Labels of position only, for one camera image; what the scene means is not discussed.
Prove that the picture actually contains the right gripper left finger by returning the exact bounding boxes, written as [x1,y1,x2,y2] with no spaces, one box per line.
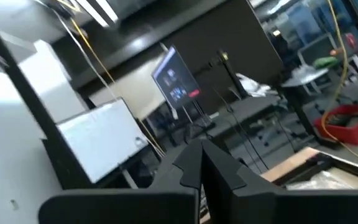
[38,138,203,224]

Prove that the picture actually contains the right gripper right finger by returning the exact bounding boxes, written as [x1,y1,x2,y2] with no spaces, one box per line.
[202,139,358,224]

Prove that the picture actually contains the clear plastic bag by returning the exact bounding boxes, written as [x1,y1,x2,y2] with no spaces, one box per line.
[286,169,356,190]

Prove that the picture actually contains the white board panel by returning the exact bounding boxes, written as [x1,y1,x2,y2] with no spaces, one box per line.
[56,97,149,184]

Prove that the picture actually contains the large red plastic bin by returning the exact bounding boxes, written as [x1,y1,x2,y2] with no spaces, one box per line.
[313,103,358,146]

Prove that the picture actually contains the black room table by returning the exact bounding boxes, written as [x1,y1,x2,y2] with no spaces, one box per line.
[209,95,281,138]

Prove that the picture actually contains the white crumpled sheet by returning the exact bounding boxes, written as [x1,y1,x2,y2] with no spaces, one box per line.
[236,73,276,97]

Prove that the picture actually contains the grey round table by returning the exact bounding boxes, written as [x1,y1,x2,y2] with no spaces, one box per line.
[282,67,329,88]

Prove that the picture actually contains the lit computer monitor screen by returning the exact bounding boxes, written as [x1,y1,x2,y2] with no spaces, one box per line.
[152,45,202,110]

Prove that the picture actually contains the black stand pole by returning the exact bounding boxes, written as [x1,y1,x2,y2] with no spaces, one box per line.
[209,49,251,100]

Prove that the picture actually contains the green cloth bundle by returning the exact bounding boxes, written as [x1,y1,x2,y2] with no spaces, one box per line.
[313,55,341,70]

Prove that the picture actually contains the dark partition panel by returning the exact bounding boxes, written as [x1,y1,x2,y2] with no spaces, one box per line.
[163,0,284,113]

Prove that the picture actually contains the ceiling light panel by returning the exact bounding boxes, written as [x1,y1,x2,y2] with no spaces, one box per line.
[75,0,120,28]

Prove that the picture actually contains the yellow hanging cable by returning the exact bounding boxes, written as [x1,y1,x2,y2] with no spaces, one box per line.
[56,0,167,156]
[320,0,358,166]

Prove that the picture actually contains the white hanging cable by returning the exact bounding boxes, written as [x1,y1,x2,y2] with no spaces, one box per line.
[32,0,165,158]

